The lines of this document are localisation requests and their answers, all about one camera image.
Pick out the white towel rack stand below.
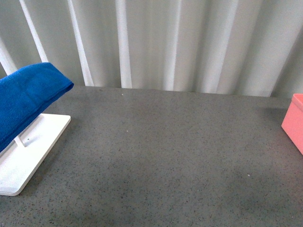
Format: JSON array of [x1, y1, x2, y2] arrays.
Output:
[[0, 113, 71, 196]]

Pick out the white pleated curtain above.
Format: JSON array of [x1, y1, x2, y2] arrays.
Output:
[[0, 0, 303, 97]]

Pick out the blue microfiber cloth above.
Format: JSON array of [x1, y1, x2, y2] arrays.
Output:
[[0, 62, 74, 150]]

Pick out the pink plastic box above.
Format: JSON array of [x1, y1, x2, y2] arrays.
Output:
[[281, 94, 303, 154]]

